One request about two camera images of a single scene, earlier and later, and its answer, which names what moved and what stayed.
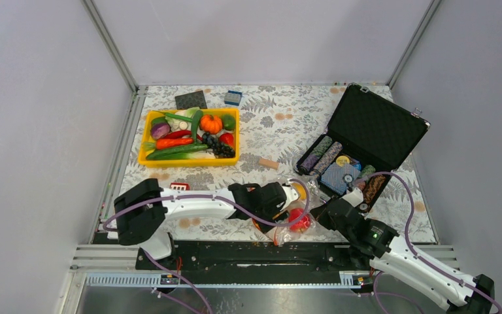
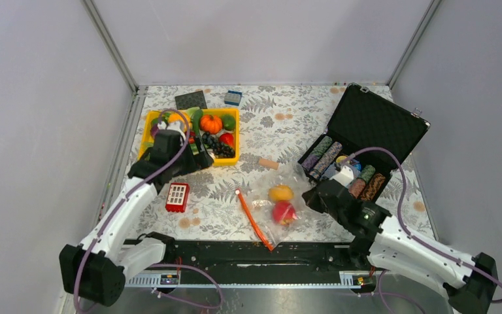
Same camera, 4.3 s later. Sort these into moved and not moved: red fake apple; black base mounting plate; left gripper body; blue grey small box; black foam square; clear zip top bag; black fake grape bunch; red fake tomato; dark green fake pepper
Moved: left gripper body; clear zip top bag; red fake apple
Not moved: black foam square; black fake grape bunch; blue grey small box; red fake tomato; black base mounting plate; dark green fake pepper
